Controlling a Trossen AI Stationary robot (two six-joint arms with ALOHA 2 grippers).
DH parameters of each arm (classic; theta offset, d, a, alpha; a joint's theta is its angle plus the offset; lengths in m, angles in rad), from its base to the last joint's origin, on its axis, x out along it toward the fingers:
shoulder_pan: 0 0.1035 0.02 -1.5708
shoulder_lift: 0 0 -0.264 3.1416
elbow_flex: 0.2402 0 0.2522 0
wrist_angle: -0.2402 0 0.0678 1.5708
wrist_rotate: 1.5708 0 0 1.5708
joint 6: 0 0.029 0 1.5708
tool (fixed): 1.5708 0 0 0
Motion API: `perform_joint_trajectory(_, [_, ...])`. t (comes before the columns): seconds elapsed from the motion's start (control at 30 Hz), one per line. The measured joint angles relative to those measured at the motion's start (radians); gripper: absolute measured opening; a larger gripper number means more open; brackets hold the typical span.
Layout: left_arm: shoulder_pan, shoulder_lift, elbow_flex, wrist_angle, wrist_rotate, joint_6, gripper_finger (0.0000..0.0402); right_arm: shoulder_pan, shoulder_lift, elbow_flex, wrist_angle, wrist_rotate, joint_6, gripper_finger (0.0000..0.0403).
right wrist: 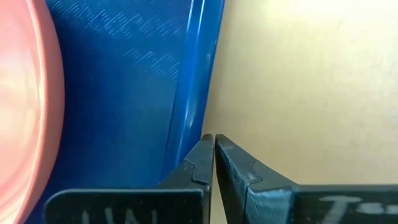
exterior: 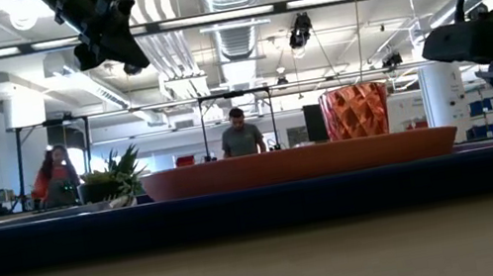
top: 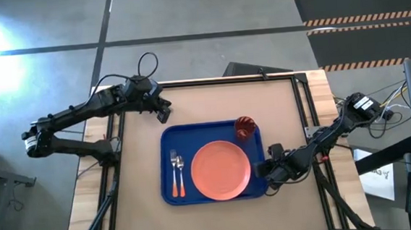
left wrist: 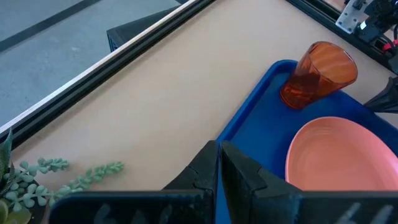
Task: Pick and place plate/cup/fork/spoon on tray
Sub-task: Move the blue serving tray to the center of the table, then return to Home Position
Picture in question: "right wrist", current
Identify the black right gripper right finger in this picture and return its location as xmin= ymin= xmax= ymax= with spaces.
xmin=215 ymin=134 xmax=398 ymax=224

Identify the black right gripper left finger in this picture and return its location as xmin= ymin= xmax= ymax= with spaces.
xmin=45 ymin=133 xmax=215 ymax=224

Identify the blue plastic tray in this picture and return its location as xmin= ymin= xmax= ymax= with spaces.
xmin=24 ymin=0 xmax=225 ymax=224

